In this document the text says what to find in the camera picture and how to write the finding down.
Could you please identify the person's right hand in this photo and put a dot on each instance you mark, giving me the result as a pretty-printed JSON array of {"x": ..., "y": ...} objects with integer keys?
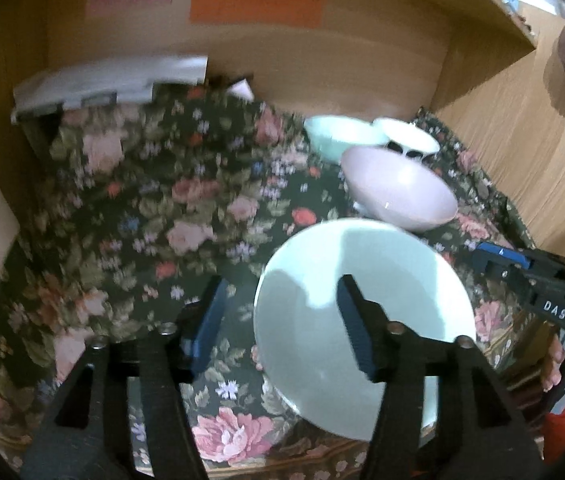
[{"x": 552, "y": 365}]

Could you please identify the light teal plate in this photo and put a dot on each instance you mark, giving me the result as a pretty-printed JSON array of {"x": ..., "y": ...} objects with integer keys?
[{"x": 312, "y": 280}]

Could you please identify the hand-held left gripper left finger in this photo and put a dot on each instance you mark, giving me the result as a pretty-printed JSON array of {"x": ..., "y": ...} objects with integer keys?
[{"x": 207, "y": 315}]

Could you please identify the wooden desk hutch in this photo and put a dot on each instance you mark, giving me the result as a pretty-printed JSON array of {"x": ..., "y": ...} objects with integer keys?
[{"x": 362, "y": 60}]

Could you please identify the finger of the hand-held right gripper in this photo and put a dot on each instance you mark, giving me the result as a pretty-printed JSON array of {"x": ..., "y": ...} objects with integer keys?
[{"x": 502, "y": 255}]

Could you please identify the small white bowl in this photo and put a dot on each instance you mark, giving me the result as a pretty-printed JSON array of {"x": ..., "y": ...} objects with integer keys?
[{"x": 407, "y": 135}]

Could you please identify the dark floral tablecloth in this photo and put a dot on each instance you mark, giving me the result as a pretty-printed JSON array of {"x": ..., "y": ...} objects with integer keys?
[{"x": 137, "y": 210}]

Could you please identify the small pale card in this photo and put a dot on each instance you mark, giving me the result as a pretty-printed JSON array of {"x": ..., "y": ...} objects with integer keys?
[{"x": 241, "y": 90}]

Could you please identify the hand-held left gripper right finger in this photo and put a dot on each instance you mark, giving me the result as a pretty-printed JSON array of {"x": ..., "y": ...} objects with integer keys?
[{"x": 357, "y": 335}]

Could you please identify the light teal bowl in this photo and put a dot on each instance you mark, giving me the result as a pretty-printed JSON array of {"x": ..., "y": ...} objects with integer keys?
[{"x": 335, "y": 135}]

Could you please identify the pink bowl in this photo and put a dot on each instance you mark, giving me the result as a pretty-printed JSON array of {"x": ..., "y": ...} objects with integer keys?
[{"x": 397, "y": 190}]

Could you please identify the stack of white papers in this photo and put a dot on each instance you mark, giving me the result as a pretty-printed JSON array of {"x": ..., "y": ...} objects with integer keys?
[{"x": 112, "y": 80}]

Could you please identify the orange sticky note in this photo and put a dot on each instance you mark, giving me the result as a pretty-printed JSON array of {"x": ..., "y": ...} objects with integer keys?
[{"x": 257, "y": 6}]

